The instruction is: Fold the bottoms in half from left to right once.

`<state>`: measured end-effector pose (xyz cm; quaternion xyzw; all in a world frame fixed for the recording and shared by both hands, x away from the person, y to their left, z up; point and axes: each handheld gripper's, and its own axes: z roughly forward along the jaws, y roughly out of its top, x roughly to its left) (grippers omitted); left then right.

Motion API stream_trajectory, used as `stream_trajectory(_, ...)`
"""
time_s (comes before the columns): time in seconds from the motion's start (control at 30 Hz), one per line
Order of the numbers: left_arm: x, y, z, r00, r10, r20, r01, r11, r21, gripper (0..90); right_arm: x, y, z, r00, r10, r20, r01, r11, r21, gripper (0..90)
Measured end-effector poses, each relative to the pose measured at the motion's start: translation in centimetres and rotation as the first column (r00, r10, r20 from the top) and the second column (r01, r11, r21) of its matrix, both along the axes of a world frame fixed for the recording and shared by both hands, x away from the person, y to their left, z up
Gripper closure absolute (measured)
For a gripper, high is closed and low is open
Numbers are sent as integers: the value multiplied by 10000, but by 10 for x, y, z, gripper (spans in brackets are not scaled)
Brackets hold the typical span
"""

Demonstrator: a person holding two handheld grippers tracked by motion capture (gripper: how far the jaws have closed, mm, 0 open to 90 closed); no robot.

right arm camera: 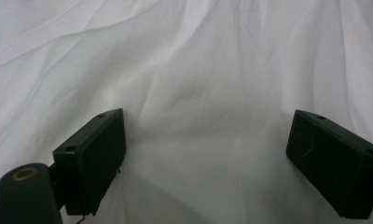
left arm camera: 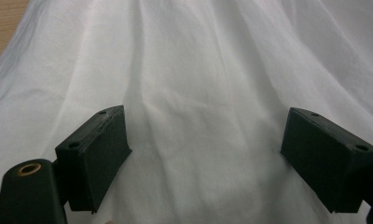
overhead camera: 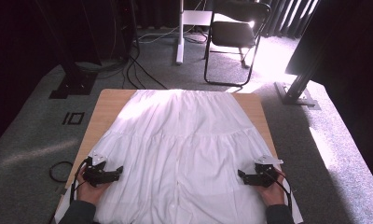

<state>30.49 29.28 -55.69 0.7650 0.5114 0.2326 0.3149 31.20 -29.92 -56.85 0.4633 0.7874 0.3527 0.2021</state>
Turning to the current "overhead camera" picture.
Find black folding chair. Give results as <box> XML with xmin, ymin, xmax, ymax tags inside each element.
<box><xmin>203</xmin><ymin>0</ymin><xmax>272</xmax><ymax>88</ymax></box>

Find white desk frame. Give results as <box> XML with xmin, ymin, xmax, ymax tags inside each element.
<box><xmin>174</xmin><ymin>0</ymin><xmax>214</xmax><ymax>65</ymax></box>

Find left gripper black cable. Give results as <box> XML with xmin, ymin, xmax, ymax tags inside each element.
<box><xmin>69</xmin><ymin>157</ymin><xmax>93</xmax><ymax>204</ymax></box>

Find dark pleated curtain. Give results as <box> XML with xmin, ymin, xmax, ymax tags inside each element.
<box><xmin>258</xmin><ymin>0</ymin><xmax>321</xmax><ymax>40</ymax></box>

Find black coiled floor cable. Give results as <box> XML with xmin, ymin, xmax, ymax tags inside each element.
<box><xmin>48</xmin><ymin>161</ymin><xmax>75</xmax><ymax>184</ymax></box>

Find white pleated skirt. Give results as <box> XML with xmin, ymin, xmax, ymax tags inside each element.
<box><xmin>54</xmin><ymin>89</ymin><xmax>304</xmax><ymax>224</ymax></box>

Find white floor cables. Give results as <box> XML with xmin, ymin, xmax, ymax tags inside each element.
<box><xmin>137</xmin><ymin>24</ymin><xmax>180</xmax><ymax>45</ymax></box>

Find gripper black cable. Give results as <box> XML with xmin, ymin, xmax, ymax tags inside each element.
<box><xmin>69</xmin><ymin>157</ymin><xmax>93</xmax><ymax>204</ymax></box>
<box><xmin>265</xmin><ymin>171</ymin><xmax>294</xmax><ymax>217</ymax></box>

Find person's left hand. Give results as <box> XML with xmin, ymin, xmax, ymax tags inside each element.
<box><xmin>76</xmin><ymin>174</ymin><xmax>113</xmax><ymax>206</ymax></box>

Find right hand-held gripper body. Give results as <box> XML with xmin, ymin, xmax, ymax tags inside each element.
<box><xmin>244</xmin><ymin>154</ymin><xmax>284</xmax><ymax>189</ymax></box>

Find black metal stand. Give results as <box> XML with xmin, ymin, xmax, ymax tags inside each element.
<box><xmin>273</xmin><ymin>31</ymin><xmax>322</xmax><ymax>111</ymax></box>
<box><xmin>35</xmin><ymin>0</ymin><xmax>99</xmax><ymax>100</ymax></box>

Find black curtain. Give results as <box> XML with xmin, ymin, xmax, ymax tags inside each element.
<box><xmin>285</xmin><ymin>0</ymin><xmax>373</xmax><ymax>190</ymax></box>
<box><xmin>0</xmin><ymin>0</ymin><xmax>114</xmax><ymax>153</ymax></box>

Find dark equipment rack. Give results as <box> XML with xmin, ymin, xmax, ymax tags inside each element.
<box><xmin>110</xmin><ymin>0</ymin><xmax>140</xmax><ymax>61</ymax></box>

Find person's right hand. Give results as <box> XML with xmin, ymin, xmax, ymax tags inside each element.
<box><xmin>256</xmin><ymin>169</ymin><xmax>290</xmax><ymax>208</ymax></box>

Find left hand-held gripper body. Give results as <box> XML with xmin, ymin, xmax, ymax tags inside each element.
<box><xmin>81</xmin><ymin>151</ymin><xmax>116</xmax><ymax>189</ymax></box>

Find black floor cables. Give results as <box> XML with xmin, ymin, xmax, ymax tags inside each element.
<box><xmin>121</xmin><ymin>46</ymin><xmax>170</xmax><ymax>91</ymax></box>

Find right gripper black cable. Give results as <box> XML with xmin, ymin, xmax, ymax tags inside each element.
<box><xmin>265</xmin><ymin>171</ymin><xmax>294</xmax><ymax>217</ymax></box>

